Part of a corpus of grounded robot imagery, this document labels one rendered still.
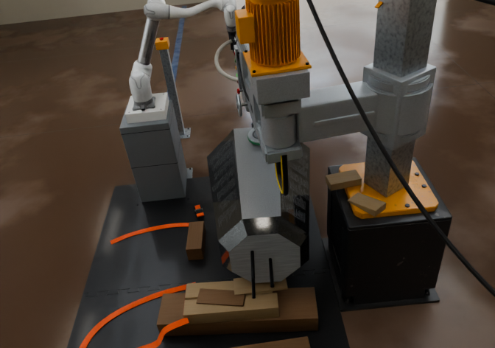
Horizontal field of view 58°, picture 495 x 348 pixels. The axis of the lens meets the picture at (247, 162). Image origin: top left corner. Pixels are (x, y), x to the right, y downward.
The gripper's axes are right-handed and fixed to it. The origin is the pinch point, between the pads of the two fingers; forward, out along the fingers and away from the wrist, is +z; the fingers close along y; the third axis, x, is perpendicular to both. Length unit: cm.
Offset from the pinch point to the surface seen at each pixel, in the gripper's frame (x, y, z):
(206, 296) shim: -98, 174, 19
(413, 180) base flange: 45, 175, -22
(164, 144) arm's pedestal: -82, 38, 39
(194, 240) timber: -90, 120, 55
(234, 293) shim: -81, 180, 18
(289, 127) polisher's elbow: -28, 142, -80
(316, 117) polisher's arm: -14, 144, -83
